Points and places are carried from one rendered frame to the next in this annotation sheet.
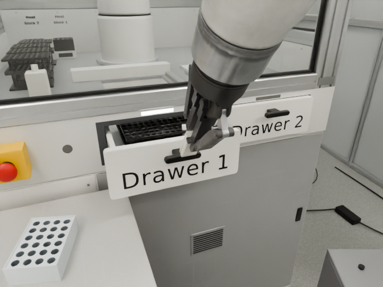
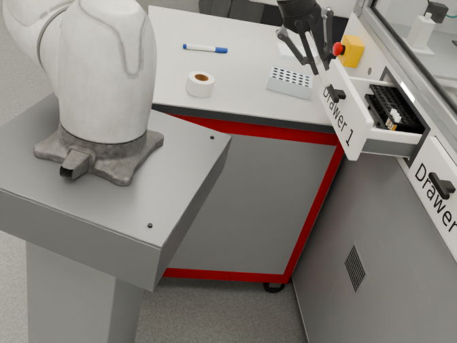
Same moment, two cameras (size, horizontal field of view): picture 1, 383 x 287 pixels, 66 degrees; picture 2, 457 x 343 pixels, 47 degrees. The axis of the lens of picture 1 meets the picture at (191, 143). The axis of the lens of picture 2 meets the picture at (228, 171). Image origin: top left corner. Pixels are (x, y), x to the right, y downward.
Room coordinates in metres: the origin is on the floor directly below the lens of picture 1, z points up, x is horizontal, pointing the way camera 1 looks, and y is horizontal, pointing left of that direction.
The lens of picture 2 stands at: (0.43, -1.13, 1.45)
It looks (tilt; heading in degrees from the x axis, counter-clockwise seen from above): 37 degrees down; 95
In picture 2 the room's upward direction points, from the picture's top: 15 degrees clockwise
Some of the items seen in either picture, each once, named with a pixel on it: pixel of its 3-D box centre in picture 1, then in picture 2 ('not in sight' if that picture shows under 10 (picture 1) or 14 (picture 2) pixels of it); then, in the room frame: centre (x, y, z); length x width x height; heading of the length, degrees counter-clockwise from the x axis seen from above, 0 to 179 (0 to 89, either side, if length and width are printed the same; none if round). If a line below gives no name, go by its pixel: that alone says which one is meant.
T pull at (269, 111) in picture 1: (274, 112); (444, 186); (0.76, -0.23, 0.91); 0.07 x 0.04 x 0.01; 111
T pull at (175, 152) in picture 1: (180, 154); (337, 94); (0.52, 0.02, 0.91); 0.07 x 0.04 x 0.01; 111
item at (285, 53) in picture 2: not in sight; (297, 53); (0.39, 0.51, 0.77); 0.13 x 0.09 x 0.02; 22
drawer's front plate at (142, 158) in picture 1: (176, 162); (343, 107); (0.55, 0.03, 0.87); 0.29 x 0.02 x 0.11; 111
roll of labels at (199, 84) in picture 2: not in sight; (200, 84); (0.18, 0.09, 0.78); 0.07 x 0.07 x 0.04
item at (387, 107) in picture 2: (163, 133); (384, 103); (0.64, 0.07, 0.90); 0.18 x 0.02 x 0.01; 111
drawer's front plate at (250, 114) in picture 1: (267, 119); (448, 199); (0.78, -0.22, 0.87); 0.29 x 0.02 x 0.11; 111
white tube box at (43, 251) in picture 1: (45, 246); (289, 82); (0.40, 0.27, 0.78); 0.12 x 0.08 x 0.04; 6
